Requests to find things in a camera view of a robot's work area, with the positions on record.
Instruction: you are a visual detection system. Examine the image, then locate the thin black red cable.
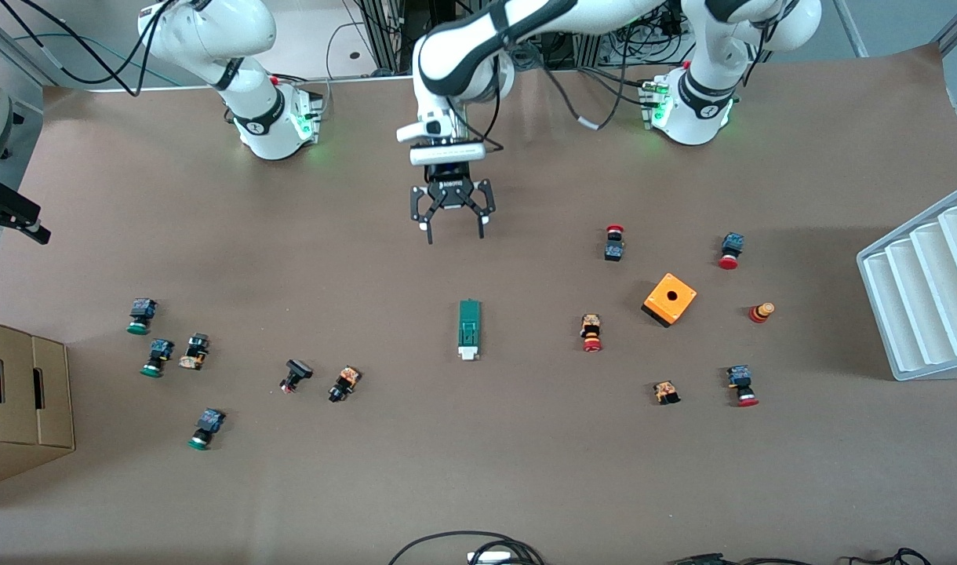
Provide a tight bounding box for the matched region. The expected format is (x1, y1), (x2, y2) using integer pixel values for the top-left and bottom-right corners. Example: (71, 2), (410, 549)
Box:
(843, 547), (933, 565)

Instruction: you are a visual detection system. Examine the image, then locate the black looped cable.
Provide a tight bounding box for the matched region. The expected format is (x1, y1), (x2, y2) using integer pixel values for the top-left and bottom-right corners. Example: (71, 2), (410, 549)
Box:
(388, 531), (544, 565)

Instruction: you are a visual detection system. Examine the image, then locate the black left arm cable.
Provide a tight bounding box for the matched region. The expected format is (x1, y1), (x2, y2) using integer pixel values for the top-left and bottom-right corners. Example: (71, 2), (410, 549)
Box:
(478, 39), (644, 154)

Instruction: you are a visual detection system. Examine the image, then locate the white ribbed plastic tray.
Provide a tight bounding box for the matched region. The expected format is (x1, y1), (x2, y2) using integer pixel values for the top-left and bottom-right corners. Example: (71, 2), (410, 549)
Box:
(856, 186), (957, 382)

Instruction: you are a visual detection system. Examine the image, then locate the black square push button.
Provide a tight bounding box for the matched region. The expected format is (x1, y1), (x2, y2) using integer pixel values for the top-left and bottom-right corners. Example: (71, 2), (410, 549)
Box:
(279, 359), (315, 395)

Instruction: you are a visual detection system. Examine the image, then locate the aluminium rack with cables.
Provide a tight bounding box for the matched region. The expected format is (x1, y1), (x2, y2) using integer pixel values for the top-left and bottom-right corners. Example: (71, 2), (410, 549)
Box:
(357, 0), (683, 76)

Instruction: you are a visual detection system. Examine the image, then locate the orange button enclosure box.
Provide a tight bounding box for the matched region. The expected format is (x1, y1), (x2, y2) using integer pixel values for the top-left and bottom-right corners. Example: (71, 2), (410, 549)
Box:
(641, 272), (698, 329)

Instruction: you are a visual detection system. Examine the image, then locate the white platform board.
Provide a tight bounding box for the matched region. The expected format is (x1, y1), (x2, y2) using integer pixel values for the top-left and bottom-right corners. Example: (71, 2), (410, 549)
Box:
(82, 0), (426, 93)

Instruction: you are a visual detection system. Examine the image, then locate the green load switch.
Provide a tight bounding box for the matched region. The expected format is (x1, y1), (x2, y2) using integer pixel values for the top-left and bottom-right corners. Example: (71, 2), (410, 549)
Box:
(457, 298), (483, 362)

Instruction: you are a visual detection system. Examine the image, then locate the black push button orange block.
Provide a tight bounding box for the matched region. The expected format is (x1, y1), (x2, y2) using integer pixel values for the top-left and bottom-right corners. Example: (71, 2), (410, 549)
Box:
(328, 365), (362, 404)
(178, 333), (211, 371)

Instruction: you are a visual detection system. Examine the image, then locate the black cable with connector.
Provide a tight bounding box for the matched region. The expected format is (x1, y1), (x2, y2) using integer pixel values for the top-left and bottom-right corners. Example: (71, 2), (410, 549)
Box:
(668, 553), (813, 565)

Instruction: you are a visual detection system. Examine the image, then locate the green push button blue block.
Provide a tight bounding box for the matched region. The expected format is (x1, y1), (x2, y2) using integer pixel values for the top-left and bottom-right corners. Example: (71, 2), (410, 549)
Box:
(187, 407), (227, 451)
(126, 297), (158, 336)
(140, 338), (176, 378)

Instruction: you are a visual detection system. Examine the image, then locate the brown cardboard box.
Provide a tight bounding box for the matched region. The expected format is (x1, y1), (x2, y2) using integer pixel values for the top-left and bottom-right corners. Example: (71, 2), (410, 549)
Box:
(0, 316), (76, 491)

